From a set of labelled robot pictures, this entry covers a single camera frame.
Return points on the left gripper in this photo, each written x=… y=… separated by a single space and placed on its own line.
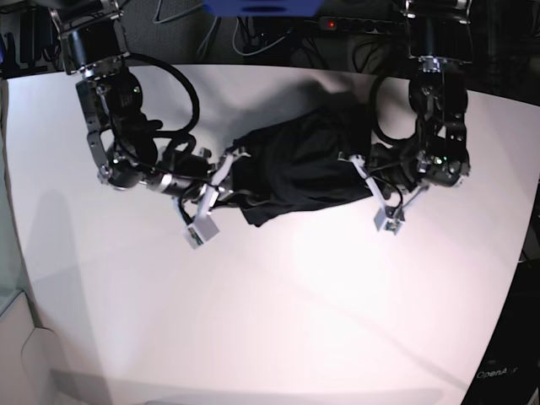
x=371 y=180

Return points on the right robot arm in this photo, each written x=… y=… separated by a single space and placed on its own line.
x=127 y=148

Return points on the black long-sleeve T-shirt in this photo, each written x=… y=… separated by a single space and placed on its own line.
x=302 y=164

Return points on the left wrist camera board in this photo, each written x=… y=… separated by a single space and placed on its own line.
x=389 y=219

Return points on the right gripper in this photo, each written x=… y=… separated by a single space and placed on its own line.
x=199 y=197

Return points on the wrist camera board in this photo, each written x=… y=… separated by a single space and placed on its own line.
x=200 y=231
x=389 y=219

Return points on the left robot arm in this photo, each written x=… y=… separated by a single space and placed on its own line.
x=399 y=171

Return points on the black stand left background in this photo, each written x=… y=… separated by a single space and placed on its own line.
x=29 y=43

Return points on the black OpenArm case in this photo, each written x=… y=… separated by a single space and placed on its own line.
x=509 y=370

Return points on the black power strip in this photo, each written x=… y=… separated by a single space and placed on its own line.
x=356 y=26

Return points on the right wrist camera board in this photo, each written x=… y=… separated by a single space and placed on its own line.
x=200 y=231

